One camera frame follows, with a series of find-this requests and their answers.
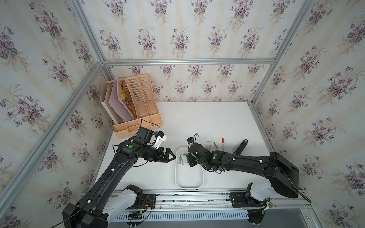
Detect white plastic storage box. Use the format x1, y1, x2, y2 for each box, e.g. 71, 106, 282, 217
175, 146, 204, 190

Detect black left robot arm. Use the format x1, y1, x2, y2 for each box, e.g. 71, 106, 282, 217
62, 127, 176, 228

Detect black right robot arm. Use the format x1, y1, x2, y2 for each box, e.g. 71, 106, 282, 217
187, 142, 299, 199

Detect pile of silver screws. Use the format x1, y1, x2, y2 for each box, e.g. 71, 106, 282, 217
178, 153, 188, 165

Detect red marker pen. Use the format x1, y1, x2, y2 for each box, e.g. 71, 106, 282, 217
221, 138, 225, 151

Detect black rectangular object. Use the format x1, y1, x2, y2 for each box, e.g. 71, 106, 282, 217
233, 139, 249, 155

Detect patterned brown book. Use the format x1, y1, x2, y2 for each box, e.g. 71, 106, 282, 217
118, 79, 137, 119

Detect purple folder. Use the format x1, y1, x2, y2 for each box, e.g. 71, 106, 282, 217
108, 77, 135, 122

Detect peach plastic desk organizer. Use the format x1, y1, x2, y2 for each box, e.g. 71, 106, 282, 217
114, 74, 163, 139

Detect beige folder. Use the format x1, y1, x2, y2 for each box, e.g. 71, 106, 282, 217
100, 82, 123, 125

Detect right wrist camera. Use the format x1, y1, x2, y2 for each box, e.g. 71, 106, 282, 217
186, 137, 195, 145

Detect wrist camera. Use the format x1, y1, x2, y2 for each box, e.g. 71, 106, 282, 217
186, 137, 195, 145
153, 131, 167, 149

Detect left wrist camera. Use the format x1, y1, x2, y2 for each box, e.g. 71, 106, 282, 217
153, 131, 167, 149

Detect aluminium front rail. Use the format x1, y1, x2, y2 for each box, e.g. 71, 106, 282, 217
109, 190, 321, 228

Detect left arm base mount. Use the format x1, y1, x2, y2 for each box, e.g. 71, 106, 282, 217
103, 185, 157, 225

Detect white ribbed cable duct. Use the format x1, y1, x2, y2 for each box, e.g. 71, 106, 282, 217
112, 210, 249, 222

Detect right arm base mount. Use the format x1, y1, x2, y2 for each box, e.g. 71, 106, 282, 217
229, 182, 272, 226

